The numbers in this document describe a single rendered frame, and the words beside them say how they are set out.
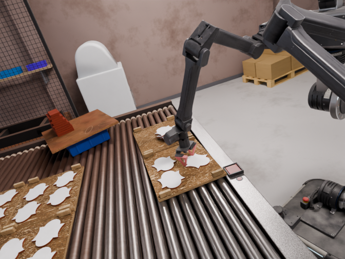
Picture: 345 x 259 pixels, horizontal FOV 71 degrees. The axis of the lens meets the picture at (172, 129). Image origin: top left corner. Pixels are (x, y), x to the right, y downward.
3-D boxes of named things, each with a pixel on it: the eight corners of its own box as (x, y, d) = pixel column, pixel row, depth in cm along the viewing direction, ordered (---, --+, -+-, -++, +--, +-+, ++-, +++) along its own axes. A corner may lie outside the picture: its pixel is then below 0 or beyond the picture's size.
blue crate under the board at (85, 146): (98, 128, 211) (94, 118, 207) (111, 138, 186) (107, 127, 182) (63, 145, 198) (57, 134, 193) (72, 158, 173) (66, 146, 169)
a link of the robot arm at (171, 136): (192, 123, 117) (180, 113, 122) (173, 133, 112) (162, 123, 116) (189, 140, 126) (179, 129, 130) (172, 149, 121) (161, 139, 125)
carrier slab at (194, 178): (195, 140, 154) (195, 138, 153) (227, 175, 117) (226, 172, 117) (143, 160, 148) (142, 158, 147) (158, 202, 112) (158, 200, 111)
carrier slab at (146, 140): (175, 118, 191) (175, 117, 190) (195, 140, 155) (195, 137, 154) (133, 134, 184) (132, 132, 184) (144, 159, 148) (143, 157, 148)
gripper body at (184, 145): (175, 153, 127) (172, 141, 124) (184, 143, 135) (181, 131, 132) (187, 153, 124) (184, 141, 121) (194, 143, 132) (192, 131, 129)
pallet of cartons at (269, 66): (287, 63, 542) (286, 30, 511) (322, 70, 458) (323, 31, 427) (237, 80, 524) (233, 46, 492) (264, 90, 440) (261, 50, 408)
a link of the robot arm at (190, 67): (212, 48, 91) (193, 36, 96) (202, 51, 88) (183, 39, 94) (193, 130, 121) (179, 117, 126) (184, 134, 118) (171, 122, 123)
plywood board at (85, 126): (97, 110, 223) (97, 108, 222) (119, 123, 184) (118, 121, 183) (42, 134, 202) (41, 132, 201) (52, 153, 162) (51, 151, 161)
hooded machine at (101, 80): (137, 112, 490) (112, 34, 424) (143, 125, 429) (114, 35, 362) (99, 125, 479) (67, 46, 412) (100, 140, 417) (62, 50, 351)
